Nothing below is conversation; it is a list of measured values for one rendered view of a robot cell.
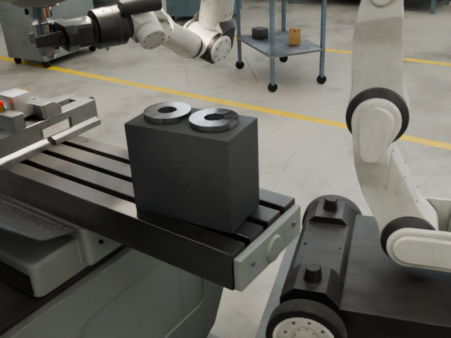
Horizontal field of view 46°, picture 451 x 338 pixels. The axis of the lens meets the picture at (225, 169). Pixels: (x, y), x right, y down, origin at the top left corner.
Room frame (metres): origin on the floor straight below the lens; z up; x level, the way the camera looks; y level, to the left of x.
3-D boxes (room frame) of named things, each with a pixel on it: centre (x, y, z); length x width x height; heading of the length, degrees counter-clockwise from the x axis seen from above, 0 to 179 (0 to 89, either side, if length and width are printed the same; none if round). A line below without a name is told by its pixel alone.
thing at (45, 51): (1.18, 0.37, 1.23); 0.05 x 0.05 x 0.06
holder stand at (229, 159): (0.93, 0.06, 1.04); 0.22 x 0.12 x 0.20; 60
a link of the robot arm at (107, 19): (1.23, 0.30, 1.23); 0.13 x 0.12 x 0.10; 31
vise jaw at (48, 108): (1.33, 0.48, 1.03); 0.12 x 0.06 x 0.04; 55
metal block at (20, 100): (1.29, 0.51, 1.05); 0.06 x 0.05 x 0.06; 55
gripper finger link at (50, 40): (1.16, 0.36, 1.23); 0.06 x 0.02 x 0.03; 121
